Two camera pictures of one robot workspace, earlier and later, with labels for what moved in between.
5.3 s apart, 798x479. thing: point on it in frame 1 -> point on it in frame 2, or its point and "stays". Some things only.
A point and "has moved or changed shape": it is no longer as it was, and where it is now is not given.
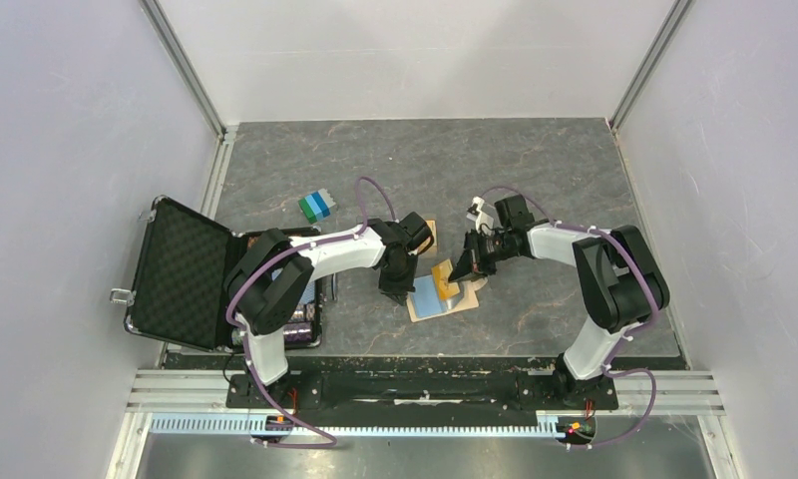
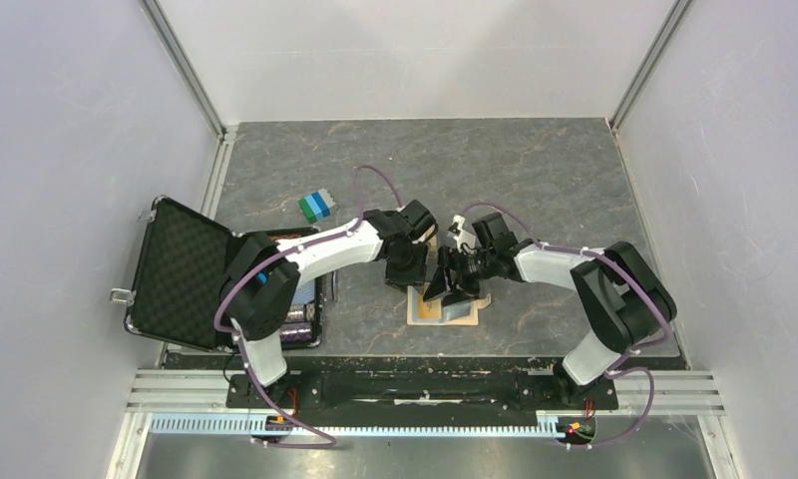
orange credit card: x=442 y=273 has moved or changed shape
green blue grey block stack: x=316 y=206 stays
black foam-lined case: x=184 y=262 stays
